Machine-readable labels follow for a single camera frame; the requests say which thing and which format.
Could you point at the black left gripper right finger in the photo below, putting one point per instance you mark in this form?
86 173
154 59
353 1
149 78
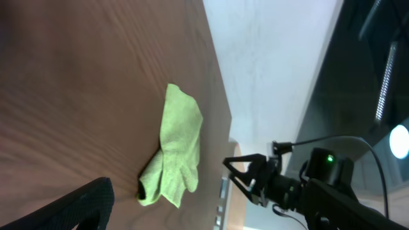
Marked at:
321 200

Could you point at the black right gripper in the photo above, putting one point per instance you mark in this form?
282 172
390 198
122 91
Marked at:
270 185

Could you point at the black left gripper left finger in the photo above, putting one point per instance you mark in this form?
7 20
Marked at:
88 207

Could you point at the green microfiber cloth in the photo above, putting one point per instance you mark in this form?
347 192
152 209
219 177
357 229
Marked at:
173 169

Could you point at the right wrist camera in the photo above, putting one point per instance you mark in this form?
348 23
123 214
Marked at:
279 148

